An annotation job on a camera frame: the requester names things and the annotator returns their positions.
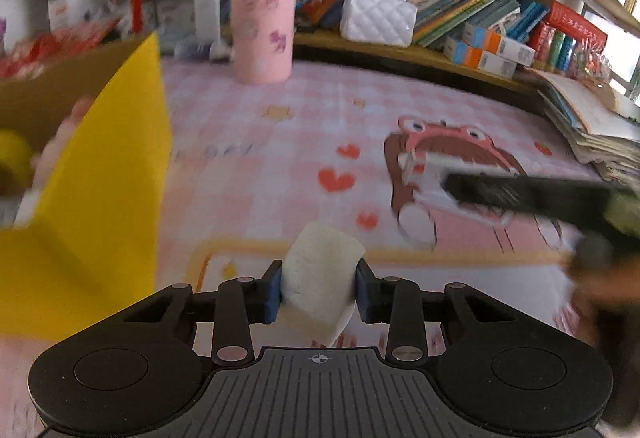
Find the white eraser block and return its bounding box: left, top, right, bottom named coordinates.
left=279, top=221, right=364, bottom=346

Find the pink plush pig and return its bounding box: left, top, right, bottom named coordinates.
left=30, top=97, right=94, bottom=189

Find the yellow tape roll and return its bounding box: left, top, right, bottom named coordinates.
left=0, top=129, right=34, bottom=196

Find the stack of papers and notebooks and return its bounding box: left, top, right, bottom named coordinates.
left=518, top=68, right=639, bottom=189

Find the pink cartoon table mat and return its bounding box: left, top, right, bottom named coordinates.
left=1, top=58, right=600, bottom=437

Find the yellow cardboard box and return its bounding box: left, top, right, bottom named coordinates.
left=1, top=34, right=171, bottom=340

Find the red thick dictionary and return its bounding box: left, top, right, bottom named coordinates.
left=544, top=0, right=608, bottom=52

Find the orange white box upper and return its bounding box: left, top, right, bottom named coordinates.
left=462, top=22, right=535, bottom=68

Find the orange white box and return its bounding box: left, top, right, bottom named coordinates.
left=444, top=37, right=516, bottom=78
left=462, top=22, right=535, bottom=68

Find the orange white box lower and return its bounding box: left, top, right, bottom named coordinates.
left=444, top=37, right=516, bottom=78

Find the white quilted pearl handbag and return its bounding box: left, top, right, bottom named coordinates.
left=340, top=0, right=418, bottom=48

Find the pink cylindrical container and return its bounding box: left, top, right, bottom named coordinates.
left=230, top=0, right=296, bottom=85

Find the red paper sheets pile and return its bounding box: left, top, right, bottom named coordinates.
left=1, top=19, right=119, bottom=78

